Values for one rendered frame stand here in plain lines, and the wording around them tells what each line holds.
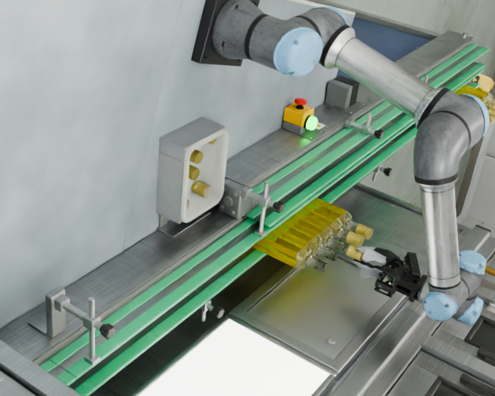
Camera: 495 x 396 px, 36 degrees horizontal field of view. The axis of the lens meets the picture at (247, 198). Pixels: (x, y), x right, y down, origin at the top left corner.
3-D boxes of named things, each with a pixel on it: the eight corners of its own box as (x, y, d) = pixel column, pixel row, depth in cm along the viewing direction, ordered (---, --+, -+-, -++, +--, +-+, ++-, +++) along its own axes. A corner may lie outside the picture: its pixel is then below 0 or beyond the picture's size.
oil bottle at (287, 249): (239, 242, 214) (303, 273, 205) (241, 225, 211) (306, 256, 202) (251, 233, 219) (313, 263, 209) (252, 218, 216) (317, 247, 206)
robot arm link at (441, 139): (445, 130, 157) (460, 329, 175) (467, 113, 164) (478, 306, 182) (395, 126, 164) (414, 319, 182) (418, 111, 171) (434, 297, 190)
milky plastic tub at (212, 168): (156, 214, 196) (182, 226, 193) (160, 137, 185) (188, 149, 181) (197, 188, 209) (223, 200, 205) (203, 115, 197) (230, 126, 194)
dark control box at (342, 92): (323, 102, 258) (345, 110, 254) (327, 80, 254) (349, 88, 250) (335, 95, 264) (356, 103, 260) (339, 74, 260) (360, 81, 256)
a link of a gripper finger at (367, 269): (345, 266, 207) (375, 276, 202) (355, 257, 212) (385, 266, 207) (345, 276, 209) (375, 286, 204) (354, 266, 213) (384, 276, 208)
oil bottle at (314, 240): (251, 232, 218) (314, 262, 209) (253, 216, 215) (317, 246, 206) (262, 224, 223) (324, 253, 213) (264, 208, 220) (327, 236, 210)
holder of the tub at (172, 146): (155, 229, 200) (177, 241, 196) (159, 137, 185) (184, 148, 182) (195, 204, 212) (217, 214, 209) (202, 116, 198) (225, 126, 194)
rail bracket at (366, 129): (342, 127, 247) (378, 141, 241) (346, 107, 243) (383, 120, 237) (347, 123, 250) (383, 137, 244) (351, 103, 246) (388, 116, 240)
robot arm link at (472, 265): (475, 277, 180) (464, 312, 186) (493, 256, 187) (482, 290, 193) (445, 263, 183) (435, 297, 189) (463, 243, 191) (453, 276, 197)
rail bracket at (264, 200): (236, 226, 208) (273, 244, 202) (242, 174, 199) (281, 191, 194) (242, 221, 210) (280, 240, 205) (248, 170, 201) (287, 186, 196)
